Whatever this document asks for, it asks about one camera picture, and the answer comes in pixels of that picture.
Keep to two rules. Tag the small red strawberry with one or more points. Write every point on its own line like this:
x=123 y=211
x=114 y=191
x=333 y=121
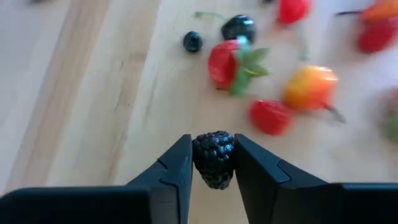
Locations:
x=270 y=117

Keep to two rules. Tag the red cherry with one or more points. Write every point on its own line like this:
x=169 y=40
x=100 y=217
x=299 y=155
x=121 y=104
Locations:
x=293 y=11

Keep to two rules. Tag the large strawberry green leaves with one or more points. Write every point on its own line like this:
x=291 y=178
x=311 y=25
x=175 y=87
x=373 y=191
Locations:
x=222 y=65

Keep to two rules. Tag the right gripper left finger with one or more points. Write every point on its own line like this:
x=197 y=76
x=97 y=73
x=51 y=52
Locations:
x=140 y=202

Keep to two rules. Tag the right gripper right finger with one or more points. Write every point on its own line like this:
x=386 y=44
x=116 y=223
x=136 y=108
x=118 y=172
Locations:
x=295 y=199

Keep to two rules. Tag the dark cherry green stem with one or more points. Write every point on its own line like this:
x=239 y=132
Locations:
x=238 y=28

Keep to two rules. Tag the dark blackberry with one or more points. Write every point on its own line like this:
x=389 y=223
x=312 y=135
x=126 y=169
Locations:
x=214 y=158

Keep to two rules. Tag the small dark blueberry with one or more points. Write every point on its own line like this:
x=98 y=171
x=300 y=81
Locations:
x=192 y=41

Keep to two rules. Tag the orange pear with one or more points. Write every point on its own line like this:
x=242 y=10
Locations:
x=311 y=87

